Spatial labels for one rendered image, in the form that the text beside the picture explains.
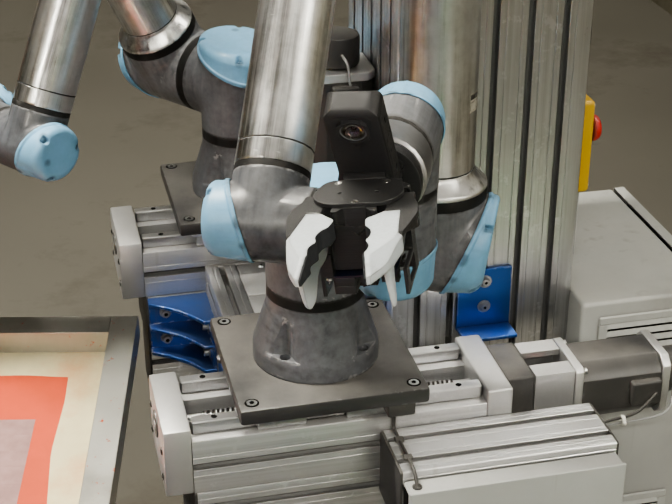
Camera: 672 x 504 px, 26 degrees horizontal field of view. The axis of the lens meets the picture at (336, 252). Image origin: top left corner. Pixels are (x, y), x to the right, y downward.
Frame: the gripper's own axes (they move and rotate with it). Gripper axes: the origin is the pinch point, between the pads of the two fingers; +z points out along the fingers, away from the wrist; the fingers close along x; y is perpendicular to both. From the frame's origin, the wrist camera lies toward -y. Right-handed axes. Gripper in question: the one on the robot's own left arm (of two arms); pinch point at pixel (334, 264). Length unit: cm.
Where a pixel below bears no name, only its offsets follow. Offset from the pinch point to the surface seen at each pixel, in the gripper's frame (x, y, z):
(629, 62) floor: -7, 172, -528
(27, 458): 58, 53, -53
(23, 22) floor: 272, 133, -531
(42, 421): 58, 52, -60
